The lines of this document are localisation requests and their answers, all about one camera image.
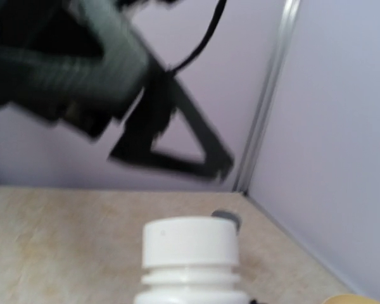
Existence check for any white bottle cap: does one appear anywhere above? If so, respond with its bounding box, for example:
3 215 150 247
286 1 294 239
142 217 239 269

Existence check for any small white pill bottle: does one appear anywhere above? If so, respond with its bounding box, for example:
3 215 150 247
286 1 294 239
133 266 250 303

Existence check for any left aluminium frame post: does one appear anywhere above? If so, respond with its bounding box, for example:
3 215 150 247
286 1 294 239
232 0 301 193

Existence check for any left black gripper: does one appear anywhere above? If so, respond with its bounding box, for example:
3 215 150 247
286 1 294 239
47 34 236 184

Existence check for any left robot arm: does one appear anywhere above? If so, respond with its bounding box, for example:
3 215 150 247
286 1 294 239
0 1 234 181

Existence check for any orange pill bottle grey cap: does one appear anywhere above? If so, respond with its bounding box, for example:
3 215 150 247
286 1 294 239
211 209 242 234

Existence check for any beige round plate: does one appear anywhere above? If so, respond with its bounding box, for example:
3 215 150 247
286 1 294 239
322 294 371 304

